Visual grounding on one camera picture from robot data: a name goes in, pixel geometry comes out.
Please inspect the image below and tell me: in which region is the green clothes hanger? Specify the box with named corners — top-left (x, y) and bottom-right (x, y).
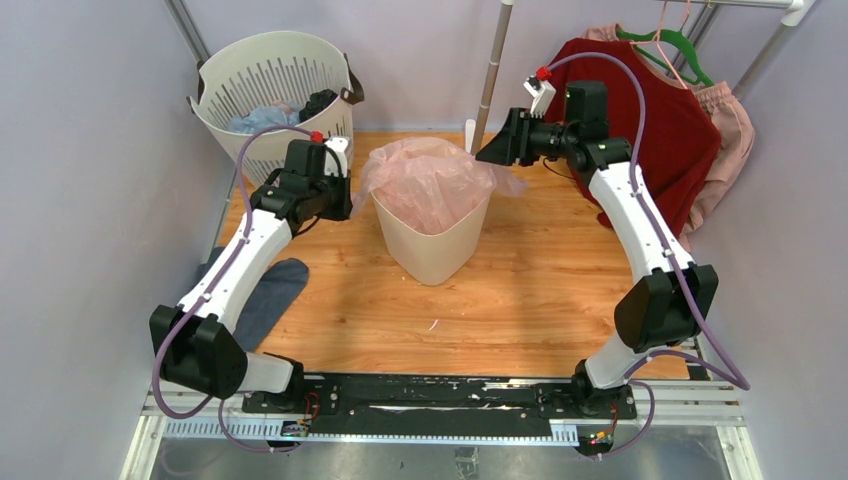
top-left (614, 27), bottom-right (715, 87)

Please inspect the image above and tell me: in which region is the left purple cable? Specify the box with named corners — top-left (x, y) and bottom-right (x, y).
top-left (150, 124), bottom-right (319, 456)

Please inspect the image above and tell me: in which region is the beige plastic trash bin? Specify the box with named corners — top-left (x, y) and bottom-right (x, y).
top-left (371, 194), bottom-right (491, 286)

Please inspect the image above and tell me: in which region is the black plastic bag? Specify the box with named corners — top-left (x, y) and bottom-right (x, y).
top-left (299, 89), bottom-right (338, 123)

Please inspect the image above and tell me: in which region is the right rack pole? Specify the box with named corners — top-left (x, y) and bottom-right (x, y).
top-left (686, 0), bottom-right (816, 100)

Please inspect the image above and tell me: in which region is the white slotted laundry basket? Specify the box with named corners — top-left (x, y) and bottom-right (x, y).
top-left (188, 31), bottom-right (364, 160)

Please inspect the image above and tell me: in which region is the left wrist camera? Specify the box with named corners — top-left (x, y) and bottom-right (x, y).
top-left (310, 131), bottom-right (352, 178)

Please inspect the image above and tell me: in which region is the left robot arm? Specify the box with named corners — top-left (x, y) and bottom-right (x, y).
top-left (149, 136), bottom-right (352, 413)

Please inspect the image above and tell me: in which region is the pink garment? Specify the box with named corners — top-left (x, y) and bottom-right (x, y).
top-left (578, 24), bottom-right (755, 240)

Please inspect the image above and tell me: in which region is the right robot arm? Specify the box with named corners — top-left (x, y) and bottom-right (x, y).
top-left (476, 77), bottom-right (718, 418)

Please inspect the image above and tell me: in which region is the clothes rack pole with foot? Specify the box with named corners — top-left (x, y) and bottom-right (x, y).
top-left (464, 0), bottom-right (514, 154)

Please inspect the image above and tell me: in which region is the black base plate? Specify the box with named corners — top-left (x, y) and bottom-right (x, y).
top-left (242, 372), bottom-right (636, 440)

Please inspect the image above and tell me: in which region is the purple cable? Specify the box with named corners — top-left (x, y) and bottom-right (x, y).
top-left (547, 51), bottom-right (753, 460)
top-left (150, 124), bottom-right (319, 456)

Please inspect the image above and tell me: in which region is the blue plastic bag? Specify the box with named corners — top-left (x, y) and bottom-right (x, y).
top-left (226, 102), bottom-right (301, 135)

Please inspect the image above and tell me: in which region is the corner aluminium profile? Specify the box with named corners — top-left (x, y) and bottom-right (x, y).
top-left (164, 0), bottom-right (211, 63)

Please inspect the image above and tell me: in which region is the red t-shirt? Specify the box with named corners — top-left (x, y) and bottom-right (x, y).
top-left (545, 38), bottom-right (721, 236)

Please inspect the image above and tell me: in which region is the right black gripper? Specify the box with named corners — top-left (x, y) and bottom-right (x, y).
top-left (475, 108), bottom-right (577, 168)

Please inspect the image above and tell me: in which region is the pink plastic trash bag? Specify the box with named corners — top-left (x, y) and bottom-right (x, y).
top-left (352, 137), bottom-right (527, 235)

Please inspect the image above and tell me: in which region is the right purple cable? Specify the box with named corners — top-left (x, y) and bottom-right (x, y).
top-left (547, 51), bottom-right (753, 460)

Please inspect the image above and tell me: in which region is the grey-blue cloth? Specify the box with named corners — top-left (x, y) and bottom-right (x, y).
top-left (231, 258), bottom-right (309, 352)

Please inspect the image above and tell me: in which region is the pink clothes hanger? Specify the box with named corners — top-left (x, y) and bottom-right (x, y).
top-left (620, 1), bottom-right (694, 90)

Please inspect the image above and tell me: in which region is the aluminium frame rail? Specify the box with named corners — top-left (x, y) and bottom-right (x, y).
top-left (122, 372), bottom-right (762, 479)

